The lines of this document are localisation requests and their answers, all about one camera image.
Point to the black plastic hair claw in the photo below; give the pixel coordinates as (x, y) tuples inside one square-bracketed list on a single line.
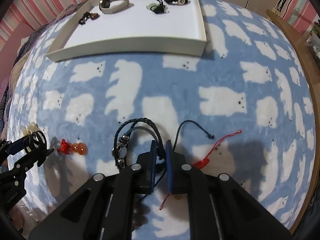
[(36, 147)]

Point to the cream strap wristwatch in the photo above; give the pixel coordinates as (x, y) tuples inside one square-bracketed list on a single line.
[(113, 6)]

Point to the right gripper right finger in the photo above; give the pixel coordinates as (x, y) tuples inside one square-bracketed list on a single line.
[(219, 208)]

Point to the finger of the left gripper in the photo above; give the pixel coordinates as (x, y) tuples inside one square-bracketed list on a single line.
[(11, 148), (25, 163)]

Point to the orange gourd red knot charm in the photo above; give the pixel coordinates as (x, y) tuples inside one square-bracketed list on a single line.
[(67, 148)]

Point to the white cardboard tray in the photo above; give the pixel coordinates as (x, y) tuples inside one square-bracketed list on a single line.
[(180, 30)]

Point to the cream flower scrunchie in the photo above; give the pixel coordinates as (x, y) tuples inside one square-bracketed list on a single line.
[(32, 127)]

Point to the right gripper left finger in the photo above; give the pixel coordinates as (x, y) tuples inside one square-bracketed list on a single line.
[(103, 207)]

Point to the blue polar bear blanket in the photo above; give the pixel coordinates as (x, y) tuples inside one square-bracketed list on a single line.
[(245, 104)]

